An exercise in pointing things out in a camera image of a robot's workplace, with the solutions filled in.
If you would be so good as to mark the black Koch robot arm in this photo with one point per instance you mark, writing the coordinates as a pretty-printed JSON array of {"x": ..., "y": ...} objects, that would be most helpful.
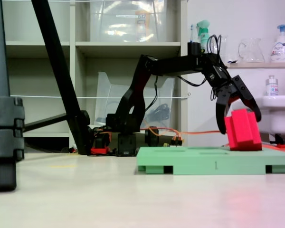
[{"x": 175, "y": 65}]

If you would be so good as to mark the white sink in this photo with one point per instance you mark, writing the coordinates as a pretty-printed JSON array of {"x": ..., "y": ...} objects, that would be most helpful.
[{"x": 280, "y": 114}]

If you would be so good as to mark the white foam soap bottle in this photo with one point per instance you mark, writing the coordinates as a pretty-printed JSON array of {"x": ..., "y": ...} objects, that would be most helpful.
[{"x": 281, "y": 50}]

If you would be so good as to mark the clear glass pitcher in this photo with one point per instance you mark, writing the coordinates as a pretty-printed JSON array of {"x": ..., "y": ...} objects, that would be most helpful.
[{"x": 251, "y": 52}]

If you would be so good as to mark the blue white toothbrush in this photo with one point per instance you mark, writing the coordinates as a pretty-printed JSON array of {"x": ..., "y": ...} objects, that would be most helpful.
[{"x": 192, "y": 33}]

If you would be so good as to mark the beige shelf unit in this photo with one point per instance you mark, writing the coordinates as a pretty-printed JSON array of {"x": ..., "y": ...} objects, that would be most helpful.
[{"x": 126, "y": 48}]

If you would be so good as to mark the green spray bottle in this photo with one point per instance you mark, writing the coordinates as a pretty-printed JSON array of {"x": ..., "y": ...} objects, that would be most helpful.
[{"x": 203, "y": 35}]

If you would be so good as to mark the black slim tripod leg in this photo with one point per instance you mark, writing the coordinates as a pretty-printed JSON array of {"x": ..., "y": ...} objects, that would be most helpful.
[{"x": 54, "y": 54}]

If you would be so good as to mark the orange foam slab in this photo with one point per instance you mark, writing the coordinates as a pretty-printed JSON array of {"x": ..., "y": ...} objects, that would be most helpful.
[{"x": 282, "y": 150}]

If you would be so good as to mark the clear plastic storage box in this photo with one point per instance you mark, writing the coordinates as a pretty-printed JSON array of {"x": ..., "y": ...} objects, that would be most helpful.
[{"x": 114, "y": 23}]

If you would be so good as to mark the red cross columnar block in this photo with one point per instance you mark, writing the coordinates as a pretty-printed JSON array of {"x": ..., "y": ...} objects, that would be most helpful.
[{"x": 242, "y": 133}]

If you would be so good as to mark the orange labelled package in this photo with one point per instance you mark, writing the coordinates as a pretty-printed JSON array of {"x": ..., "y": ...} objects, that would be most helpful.
[{"x": 142, "y": 23}]

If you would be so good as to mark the black cup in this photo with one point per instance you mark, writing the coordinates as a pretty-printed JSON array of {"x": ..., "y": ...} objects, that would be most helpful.
[{"x": 193, "y": 48}]

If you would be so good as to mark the clear sanitizer bottle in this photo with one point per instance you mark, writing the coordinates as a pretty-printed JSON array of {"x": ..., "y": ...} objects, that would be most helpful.
[{"x": 272, "y": 88}]

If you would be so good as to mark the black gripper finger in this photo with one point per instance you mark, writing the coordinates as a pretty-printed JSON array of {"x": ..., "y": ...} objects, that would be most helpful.
[
  {"x": 247, "y": 97},
  {"x": 221, "y": 111}
]

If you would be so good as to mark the clear plastic file holder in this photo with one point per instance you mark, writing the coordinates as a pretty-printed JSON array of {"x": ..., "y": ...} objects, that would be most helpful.
[{"x": 104, "y": 95}]

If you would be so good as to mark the grey thick tripod leg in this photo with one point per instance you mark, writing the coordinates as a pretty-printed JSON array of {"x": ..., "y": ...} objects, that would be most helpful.
[{"x": 0, "y": 118}]

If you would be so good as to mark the yellow tape marker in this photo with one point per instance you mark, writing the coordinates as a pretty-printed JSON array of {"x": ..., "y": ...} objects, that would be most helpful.
[{"x": 61, "y": 166}]

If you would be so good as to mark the green shape sorter board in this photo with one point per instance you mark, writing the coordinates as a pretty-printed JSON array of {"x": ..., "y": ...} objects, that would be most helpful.
[{"x": 204, "y": 162}]

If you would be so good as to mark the clear drinking glass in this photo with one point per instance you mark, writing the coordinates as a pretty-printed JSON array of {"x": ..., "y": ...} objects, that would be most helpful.
[{"x": 224, "y": 50}]

